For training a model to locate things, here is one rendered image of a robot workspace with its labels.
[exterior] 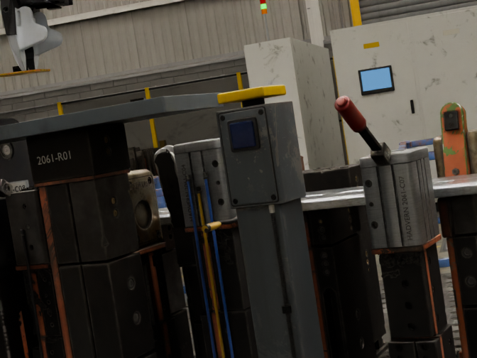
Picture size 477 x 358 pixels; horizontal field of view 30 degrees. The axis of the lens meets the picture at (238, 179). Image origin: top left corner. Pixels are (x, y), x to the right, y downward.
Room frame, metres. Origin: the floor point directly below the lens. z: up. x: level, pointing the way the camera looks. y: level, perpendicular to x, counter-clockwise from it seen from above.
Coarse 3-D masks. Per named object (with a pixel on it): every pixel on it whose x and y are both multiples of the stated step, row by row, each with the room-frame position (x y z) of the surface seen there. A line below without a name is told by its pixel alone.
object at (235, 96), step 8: (248, 88) 0.99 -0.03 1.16; (256, 88) 0.99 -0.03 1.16; (264, 88) 0.99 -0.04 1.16; (272, 88) 1.00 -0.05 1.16; (280, 88) 1.02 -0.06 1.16; (224, 96) 1.01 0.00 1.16; (232, 96) 1.00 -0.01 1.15; (240, 96) 1.00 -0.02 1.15; (248, 96) 0.99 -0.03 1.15; (256, 96) 0.99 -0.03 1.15; (264, 96) 0.99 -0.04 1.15; (272, 96) 1.01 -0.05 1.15; (248, 104) 1.01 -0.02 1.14; (256, 104) 1.01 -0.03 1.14
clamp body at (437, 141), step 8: (440, 136) 1.40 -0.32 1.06; (472, 136) 1.37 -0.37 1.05; (440, 144) 1.39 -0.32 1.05; (472, 144) 1.37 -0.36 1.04; (440, 152) 1.40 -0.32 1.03; (472, 152) 1.37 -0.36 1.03; (440, 160) 1.40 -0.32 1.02; (472, 160) 1.37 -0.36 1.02; (440, 168) 1.40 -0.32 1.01; (472, 168) 1.37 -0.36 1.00; (440, 176) 1.40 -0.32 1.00; (456, 352) 1.45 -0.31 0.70
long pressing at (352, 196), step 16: (448, 176) 1.34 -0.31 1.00; (464, 176) 1.30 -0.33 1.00; (320, 192) 1.40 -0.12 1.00; (336, 192) 1.35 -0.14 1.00; (352, 192) 1.31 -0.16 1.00; (448, 192) 1.17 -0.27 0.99; (464, 192) 1.16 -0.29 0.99; (160, 208) 1.58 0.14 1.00; (304, 208) 1.27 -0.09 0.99; (320, 208) 1.26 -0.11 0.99
